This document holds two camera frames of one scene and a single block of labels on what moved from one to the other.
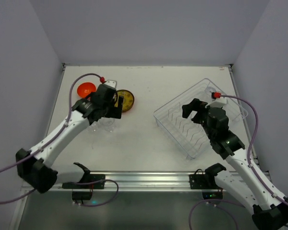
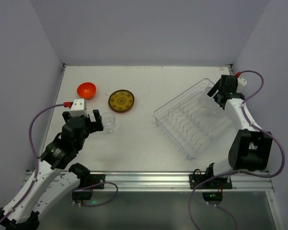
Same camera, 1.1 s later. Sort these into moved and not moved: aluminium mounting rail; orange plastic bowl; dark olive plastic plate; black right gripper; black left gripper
Moved: black right gripper; black left gripper
Not moved: aluminium mounting rail; dark olive plastic plate; orange plastic bowl
